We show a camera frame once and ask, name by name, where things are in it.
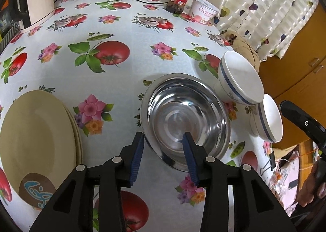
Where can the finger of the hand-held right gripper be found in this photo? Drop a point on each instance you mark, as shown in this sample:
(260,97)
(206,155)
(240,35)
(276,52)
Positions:
(300,117)

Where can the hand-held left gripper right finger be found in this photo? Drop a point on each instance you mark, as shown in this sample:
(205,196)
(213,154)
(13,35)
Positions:
(189,158)

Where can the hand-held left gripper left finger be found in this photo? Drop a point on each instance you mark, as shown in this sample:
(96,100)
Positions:
(137,155)

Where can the white bowl blue stripe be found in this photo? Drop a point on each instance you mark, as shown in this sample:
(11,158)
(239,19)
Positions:
(242,76)
(272,117)

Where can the stainless steel bowl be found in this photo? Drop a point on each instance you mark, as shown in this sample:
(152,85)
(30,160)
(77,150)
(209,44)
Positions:
(183,109)

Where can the person's right hand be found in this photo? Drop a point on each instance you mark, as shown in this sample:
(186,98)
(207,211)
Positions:
(308,188)

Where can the wooden cabinet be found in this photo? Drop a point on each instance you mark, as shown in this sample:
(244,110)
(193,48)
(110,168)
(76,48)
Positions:
(293,74)

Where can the black binder clip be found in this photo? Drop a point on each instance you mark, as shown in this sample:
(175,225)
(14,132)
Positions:
(272,162)

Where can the fruit print tablecloth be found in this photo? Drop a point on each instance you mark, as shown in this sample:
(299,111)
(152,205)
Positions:
(127,81)

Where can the tan round lump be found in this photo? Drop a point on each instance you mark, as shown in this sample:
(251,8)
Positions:
(244,48)

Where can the white yogurt tub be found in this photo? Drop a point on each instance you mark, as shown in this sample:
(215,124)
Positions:
(203,11)

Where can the zigzag patterned box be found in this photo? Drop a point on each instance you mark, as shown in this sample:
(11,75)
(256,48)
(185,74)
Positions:
(11,34)

